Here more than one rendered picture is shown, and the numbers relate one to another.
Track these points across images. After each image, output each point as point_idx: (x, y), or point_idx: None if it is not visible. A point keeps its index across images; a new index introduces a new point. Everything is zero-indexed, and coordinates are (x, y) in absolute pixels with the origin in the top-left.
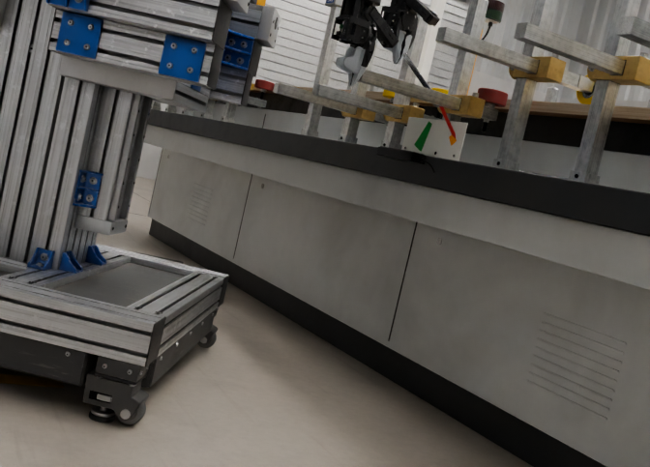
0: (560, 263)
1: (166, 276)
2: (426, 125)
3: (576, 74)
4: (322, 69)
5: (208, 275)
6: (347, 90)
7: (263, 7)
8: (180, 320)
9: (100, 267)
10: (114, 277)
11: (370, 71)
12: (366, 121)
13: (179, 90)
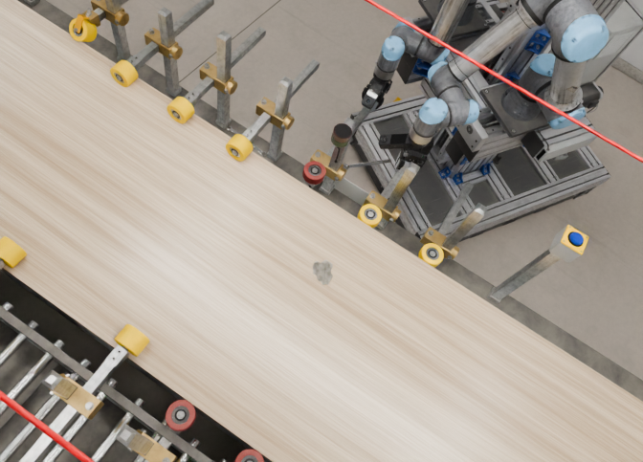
0: None
1: (432, 211)
2: (348, 184)
3: (251, 125)
4: (522, 268)
5: (424, 228)
6: (522, 325)
7: None
8: (369, 153)
9: (436, 171)
10: (428, 174)
11: (363, 107)
12: None
13: (425, 89)
